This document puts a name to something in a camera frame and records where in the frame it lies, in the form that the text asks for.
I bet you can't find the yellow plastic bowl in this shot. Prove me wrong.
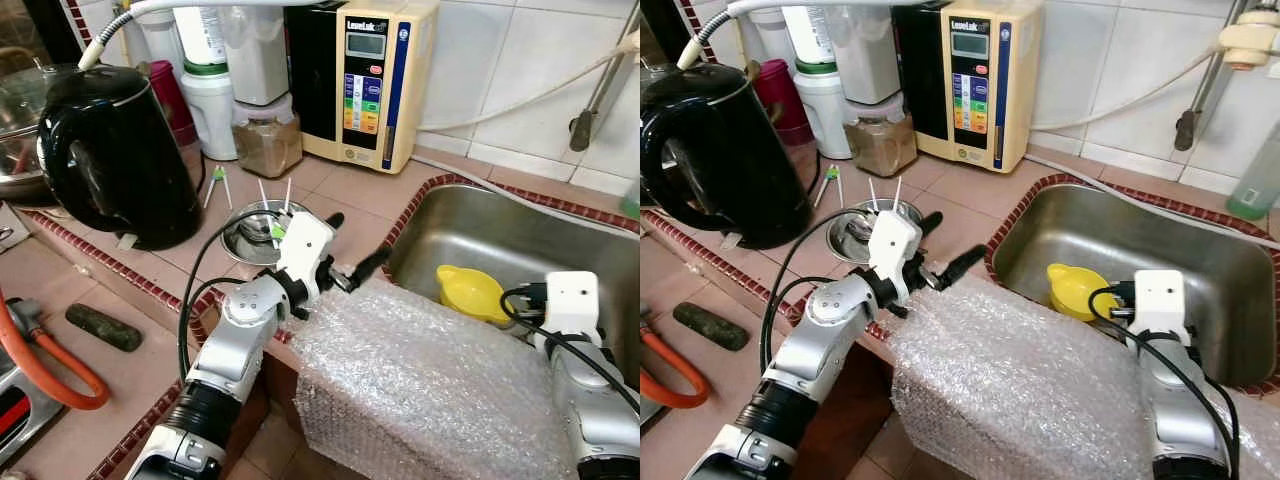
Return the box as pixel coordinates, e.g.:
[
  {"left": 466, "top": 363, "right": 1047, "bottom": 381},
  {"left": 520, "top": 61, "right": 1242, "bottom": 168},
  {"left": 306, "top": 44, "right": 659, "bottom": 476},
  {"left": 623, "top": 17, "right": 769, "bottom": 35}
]
[
  {"left": 436, "top": 264, "right": 516, "bottom": 329},
  {"left": 1046, "top": 262, "right": 1121, "bottom": 323}
]

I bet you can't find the shallow steel bowl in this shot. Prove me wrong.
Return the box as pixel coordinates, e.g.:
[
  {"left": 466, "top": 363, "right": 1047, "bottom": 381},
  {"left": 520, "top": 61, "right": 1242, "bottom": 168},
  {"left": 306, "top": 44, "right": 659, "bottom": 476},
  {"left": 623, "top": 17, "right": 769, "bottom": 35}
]
[
  {"left": 220, "top": 200, "right": 313, "bottom": 266},
  {"left": 826, "top": 198, "right": 923, "bottom": 264}
]

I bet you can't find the stainless steel sink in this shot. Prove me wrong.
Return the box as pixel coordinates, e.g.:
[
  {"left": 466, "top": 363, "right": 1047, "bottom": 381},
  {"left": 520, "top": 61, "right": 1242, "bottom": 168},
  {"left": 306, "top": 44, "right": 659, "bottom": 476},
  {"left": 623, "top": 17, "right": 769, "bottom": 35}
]
[
  {"left": 385, "top": 175, "right": 641, "bottom": 386},
  {"left": 985, "top": 175, "right": 1280, "bottom": 389}
]

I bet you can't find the jar of brown powder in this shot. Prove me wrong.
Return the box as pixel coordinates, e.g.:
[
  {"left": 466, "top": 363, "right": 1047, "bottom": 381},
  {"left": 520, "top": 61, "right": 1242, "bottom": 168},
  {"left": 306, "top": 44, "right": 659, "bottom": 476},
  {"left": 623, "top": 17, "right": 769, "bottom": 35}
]
[
  {"left": 232, "top": 95, "right": 304, "bottom": 179},
  {"left": 843, "top": 95, "right": 919, "bottom": 178}
]

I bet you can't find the thin grey tube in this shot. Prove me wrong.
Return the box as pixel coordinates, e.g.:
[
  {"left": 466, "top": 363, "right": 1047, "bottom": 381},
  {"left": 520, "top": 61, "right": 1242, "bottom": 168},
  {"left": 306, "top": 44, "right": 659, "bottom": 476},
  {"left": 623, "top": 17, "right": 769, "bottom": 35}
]
[
  {"left": 410, "top": 155, "right": 641, "bottom": 236},
  {"left": 1025, "top": 153, "right": 1280, "bottom": 241}
]

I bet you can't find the cream water ionizer machine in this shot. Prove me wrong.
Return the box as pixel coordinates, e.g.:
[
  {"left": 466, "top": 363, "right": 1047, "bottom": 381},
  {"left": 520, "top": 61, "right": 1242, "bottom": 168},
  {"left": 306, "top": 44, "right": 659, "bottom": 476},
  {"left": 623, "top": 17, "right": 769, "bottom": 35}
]
[
  {"left": 285, "top": 0, "right": 441, "bottom": 175},
  {"left": 893, "top": 0, "right": 1044, "bottom": 173}
]

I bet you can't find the white jar with green lid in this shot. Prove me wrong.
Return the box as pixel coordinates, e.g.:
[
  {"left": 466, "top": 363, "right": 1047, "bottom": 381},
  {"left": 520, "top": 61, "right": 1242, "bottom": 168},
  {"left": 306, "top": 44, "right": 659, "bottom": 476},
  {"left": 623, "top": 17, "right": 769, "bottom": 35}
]
[
  {"left": 790, "top": 60, "right": 851, "bottom": 159},
  {"left": 180, "top": 62, "right": 239, "bottom": 161}
]

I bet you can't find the translucent white plastic container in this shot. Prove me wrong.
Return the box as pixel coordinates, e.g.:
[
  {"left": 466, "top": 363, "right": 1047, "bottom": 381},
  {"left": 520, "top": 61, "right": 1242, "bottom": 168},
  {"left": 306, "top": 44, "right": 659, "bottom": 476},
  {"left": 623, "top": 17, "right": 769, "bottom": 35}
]
[
  {"left": 222, "top": 5, "right": 291, "bottom": 106},
  {"left": 832, "top": 5, "right": 901, "bottom": 104}
]

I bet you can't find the grey metal tap lever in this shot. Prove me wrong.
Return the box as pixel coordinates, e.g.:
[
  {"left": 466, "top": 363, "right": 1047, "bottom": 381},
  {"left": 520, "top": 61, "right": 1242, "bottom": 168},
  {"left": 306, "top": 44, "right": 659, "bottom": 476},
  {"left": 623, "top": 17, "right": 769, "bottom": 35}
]
[
  {"left": 1175, "top": 0, "right": 1251, "bottom": 153},
  {"left": 568, "top": 45, "right": 641, "bottom": 153}
]

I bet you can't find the dark green whetstone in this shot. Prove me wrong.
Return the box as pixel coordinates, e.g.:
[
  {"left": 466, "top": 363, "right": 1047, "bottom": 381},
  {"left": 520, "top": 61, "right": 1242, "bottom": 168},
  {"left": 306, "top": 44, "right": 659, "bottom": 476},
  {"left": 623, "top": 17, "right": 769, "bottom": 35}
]
[
  {"left": 673, "top": 302, "right": 751, "bottom": 352},
  {"left": 66, "top": 303, "right": 144, "bottom": 353}
]

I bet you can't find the magenta plastic cup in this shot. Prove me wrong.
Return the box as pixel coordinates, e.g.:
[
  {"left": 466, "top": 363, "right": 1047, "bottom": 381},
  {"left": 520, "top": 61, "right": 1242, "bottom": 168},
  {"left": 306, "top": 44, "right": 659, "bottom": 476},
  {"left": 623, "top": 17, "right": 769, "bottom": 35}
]
[
  {"left": 752, "top": 58, "right": 806, "bottom": 146},
  {"left": 148, "top": 60, "right": 199, "bottom": 149}
]

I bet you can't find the black electric kettle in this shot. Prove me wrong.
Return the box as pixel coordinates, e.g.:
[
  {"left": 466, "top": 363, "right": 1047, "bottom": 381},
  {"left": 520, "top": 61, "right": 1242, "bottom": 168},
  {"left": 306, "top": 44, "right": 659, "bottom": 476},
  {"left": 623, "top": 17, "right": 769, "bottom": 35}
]
[
  {"left": 640, "top": 62, "right": 813, "bottom": 249},
  {"left": 37, "top": 65, "right": 204, "bottom": 251}
]

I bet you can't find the white labelled bottle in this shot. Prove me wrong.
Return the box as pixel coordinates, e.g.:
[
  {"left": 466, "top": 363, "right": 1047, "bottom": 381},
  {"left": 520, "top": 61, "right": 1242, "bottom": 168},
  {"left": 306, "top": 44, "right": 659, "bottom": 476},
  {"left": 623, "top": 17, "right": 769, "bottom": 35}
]
[
  {"left": 780, "top": 5, "right": 839, "bottom": 64},
  {"left": 172, "top": 5, "right": 229, "bottom": 66}
]

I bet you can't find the cream faucet filter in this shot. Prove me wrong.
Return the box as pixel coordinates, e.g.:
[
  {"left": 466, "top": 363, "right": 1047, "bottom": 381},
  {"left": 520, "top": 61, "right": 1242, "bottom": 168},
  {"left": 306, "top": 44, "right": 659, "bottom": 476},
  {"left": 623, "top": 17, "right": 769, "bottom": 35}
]
[{"left": 1218, "top": 10, "right": 1280, "bottom": 73}]

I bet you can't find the steel cooking pot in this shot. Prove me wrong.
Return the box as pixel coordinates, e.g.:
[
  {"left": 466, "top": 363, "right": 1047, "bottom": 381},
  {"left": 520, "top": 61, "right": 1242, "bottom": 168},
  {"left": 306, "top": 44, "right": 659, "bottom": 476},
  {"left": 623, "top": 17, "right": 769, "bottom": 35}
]
[{"left": 0, "top": 125, "right": 51, "bottom": 206}]

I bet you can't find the steel gas stove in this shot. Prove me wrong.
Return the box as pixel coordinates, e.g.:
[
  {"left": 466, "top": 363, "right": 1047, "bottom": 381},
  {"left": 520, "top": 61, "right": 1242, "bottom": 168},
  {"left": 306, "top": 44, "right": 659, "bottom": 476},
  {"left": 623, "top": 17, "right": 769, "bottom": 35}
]
[{"left": 0, "top": 360, "right": 66, "bottom": 471}]

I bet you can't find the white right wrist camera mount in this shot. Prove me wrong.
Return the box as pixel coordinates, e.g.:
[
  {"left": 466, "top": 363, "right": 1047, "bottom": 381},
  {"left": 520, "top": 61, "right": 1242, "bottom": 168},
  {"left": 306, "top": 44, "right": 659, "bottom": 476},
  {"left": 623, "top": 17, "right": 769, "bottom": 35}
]
[
  {"left": 1133, "top": 270, "right": 1193, "bottom": 336},
  {"left": 545, "top": 272, "right": 601, "bottom": 336}
]

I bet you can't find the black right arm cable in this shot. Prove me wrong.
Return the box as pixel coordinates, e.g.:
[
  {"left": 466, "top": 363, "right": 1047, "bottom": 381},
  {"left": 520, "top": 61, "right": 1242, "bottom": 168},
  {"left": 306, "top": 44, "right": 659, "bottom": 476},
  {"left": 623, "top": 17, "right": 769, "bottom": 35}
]
[
  {"left": 500, "top": 288, "right": 641, "bottom": 416},
  {"left": 1088, "top": 288, "right": 1241, "bottom": 471}
]

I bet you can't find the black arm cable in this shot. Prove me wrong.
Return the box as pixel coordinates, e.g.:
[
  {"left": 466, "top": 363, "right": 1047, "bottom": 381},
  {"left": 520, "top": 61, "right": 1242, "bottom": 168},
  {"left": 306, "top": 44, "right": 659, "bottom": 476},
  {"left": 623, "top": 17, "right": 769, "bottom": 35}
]
[
  {"left": 760, "top": 208, "right": 881, "bottom": 376},
  {"left": 178, "top": 208, "right": 291, "bottom": 381},
  {"left": 1088, "top": 288, "right": 1241, "bottom": 471},
  {"left": 500, "top": 288, "right": 641, "bottom": 416}
]

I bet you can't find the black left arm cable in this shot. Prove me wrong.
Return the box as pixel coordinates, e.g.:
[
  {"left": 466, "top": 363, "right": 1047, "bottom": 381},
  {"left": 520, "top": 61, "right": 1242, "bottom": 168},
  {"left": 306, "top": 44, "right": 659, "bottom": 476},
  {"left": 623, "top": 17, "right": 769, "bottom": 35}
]
[
  {"left": 178, "top": 208, "right": 291, "bottom": 381},
  {"left": 760, "top": 208, "right": 881, "bottom": 376}
]

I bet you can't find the orange gas hose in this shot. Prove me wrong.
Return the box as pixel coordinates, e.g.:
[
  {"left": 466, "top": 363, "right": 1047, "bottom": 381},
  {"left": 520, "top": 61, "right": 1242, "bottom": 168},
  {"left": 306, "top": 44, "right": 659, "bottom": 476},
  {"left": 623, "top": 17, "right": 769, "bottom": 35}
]
[
  {"left": 0, "top": 290, "right": 111, "bottom": 411},
  {"left": 640, "top": 325, "right": 711, "bottom": 409}
]

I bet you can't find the white water hose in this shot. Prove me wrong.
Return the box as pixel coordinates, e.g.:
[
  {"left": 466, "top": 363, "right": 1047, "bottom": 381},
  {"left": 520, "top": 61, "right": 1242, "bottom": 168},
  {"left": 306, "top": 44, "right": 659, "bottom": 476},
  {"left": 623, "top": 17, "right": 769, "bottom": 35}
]
[
  {"left": 418, "top": 35, "right": 641, "bottom": 133},
  {"left": 1030, "top": 45, "right": 1226, "bottom": 133}
]

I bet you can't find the flexible metal faucet hose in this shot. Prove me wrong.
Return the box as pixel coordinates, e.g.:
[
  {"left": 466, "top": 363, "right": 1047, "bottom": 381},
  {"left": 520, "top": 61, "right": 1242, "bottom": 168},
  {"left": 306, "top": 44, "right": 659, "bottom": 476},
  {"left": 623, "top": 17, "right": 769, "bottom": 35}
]
[
  {"left": 677, "top": 0, "right": 936, "bottom": 71},
  {"left": 78, "top": 0, "right": 336, "bottom": 71}
]

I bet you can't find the grey gas hose connector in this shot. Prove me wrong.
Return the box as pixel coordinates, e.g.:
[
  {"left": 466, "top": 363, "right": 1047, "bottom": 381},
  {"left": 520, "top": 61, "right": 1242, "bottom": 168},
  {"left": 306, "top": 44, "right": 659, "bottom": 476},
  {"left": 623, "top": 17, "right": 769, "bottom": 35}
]
[{"left": 5, "top": 298, "right": 46, "bottom": 341}]

